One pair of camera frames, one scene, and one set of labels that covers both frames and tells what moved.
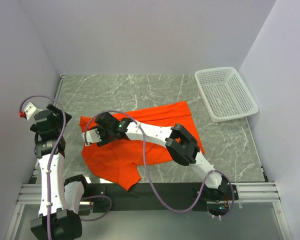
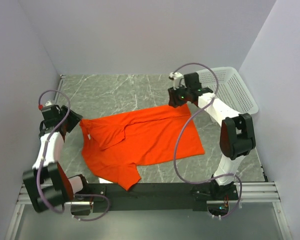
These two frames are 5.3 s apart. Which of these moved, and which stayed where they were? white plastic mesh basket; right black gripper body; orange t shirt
Moved: right black gripper body
Stayed: orange t shirt; white plastic mesh basket
